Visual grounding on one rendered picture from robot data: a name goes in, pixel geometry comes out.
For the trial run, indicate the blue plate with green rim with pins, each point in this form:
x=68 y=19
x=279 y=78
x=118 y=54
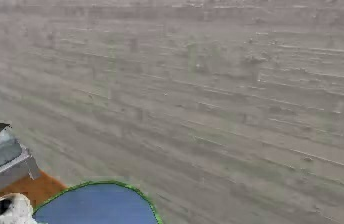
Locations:
x=96 y=206

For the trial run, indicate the grey metal box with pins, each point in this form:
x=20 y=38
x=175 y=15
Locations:
x=3 y=160

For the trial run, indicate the white speckled mug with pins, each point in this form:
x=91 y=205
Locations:
x=15 y=213

